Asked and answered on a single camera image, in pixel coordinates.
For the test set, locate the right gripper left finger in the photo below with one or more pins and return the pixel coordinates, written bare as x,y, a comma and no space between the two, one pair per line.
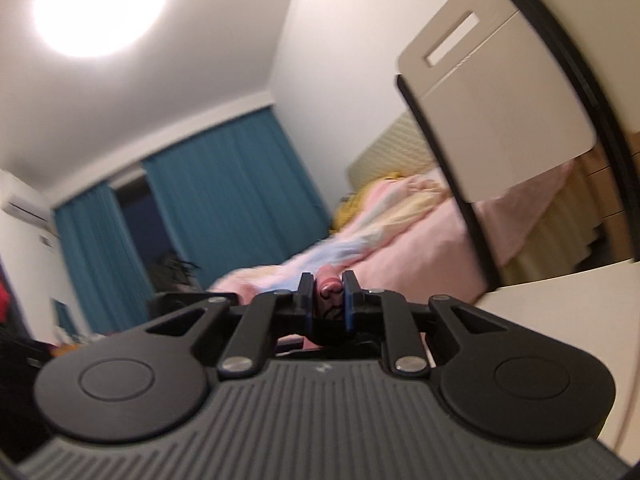
142,384

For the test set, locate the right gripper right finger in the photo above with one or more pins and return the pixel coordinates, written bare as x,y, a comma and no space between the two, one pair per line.
499,378

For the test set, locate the bed with pink sheet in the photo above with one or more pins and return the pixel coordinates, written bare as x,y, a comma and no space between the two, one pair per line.
541,228

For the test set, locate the cardboard box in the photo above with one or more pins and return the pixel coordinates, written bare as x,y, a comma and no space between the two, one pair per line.
612,213

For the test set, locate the pastel striped duvet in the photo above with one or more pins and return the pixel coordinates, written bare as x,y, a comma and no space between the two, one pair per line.
391,208

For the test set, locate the blue curtain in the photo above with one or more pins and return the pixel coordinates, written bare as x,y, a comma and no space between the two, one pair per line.
232,196

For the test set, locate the white air conditioner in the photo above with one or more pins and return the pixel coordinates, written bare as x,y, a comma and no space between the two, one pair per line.
21,201

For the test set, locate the beige quilted headboard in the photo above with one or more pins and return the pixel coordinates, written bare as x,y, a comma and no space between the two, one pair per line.
400,149

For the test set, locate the round ceiling lamp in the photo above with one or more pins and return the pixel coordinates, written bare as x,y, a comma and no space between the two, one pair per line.
89,29

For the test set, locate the white chair with black frame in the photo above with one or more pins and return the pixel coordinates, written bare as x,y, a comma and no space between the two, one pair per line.
494,105

